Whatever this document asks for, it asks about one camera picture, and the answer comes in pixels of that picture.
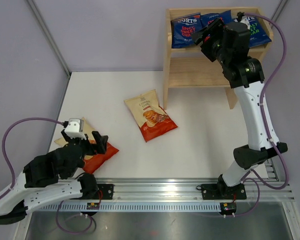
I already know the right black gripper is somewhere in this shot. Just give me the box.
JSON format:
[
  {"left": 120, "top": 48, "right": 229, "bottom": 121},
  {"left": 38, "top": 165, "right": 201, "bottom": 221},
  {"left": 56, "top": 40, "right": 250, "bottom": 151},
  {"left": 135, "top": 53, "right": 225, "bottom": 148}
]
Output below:
[{"left": 190, "top": 17, "right": 230, "bottom": 67}]

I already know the blue Burts chilli bag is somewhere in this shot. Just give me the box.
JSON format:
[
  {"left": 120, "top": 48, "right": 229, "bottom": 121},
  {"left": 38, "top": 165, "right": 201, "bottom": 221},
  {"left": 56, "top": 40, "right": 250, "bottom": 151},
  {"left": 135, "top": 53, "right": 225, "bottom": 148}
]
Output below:
[
  {"left": 200, "top": 10, "right": 232, "bottom": 28},
  {"left": 171, "top": 12, "right": 203, "bottom": 49}
]

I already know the blue Burts sea salt bag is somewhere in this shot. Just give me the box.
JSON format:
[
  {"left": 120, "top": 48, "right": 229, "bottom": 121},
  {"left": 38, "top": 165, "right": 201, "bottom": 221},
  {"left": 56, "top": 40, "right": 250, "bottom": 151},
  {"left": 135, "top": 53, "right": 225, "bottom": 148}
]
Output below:
[{"left": 240, "top": 16, "right": 272, "bottom": 48}]

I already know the cream orange cassava chips bag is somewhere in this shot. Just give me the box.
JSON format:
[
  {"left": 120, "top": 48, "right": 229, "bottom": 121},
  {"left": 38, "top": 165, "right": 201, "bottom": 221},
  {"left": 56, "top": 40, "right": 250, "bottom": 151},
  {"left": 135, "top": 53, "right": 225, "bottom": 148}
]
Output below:
[{"left": 124, "top": 89, "right": 178, "bottom": 142}]

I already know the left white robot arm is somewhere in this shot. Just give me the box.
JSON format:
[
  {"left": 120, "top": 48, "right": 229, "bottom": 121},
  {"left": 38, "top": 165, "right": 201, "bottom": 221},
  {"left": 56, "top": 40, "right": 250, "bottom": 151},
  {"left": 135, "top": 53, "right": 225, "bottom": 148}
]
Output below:
[{"left": 0, "top": 130, "right": 109, "bottom": 225}]

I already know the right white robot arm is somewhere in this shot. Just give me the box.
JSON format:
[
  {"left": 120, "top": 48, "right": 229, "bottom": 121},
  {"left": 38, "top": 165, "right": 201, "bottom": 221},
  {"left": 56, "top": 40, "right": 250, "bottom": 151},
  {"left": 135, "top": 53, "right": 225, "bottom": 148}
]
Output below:
[{"left": 192, "top": 18, "right": 288, "bottom": 200}]

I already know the wooden two-tier shelf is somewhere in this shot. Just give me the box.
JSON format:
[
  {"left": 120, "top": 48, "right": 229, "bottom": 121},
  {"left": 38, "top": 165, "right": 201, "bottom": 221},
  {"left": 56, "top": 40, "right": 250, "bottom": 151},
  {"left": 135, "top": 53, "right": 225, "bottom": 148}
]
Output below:
[{"left": 163, "top": 6, "right": 264, "bottom": 110}]

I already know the cream orange cassava bag left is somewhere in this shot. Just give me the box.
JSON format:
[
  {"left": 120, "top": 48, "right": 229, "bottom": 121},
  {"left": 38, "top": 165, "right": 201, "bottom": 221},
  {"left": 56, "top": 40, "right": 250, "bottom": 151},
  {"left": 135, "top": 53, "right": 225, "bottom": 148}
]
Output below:
[{"left": 54, "top": 116, "right": 120, "bottom": 175}]

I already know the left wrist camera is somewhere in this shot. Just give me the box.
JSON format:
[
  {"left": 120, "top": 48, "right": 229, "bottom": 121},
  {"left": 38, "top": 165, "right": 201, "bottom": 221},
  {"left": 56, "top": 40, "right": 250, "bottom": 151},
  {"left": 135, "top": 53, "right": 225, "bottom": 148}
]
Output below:
[{"left": 64, "top": 118, "right": 87, "bottom": 140}]

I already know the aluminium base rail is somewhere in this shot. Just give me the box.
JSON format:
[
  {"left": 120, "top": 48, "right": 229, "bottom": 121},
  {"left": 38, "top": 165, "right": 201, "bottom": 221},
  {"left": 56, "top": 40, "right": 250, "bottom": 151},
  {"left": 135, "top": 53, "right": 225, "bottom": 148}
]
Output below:
[{"left": 36, "top": 178, "right": 295, "bottom": 218}]

